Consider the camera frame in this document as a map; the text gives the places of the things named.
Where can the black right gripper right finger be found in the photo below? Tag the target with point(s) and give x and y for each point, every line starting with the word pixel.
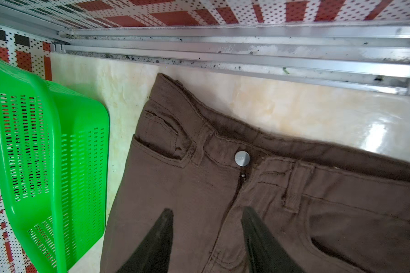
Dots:
pixel 264 252

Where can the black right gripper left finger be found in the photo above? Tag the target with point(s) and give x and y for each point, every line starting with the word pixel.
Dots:
pixel 153 253

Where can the brown trousers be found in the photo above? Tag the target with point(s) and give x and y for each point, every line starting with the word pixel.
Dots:
pixel 333 208

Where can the green plastic basket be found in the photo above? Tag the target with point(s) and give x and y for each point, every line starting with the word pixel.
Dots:
pixel 53 168

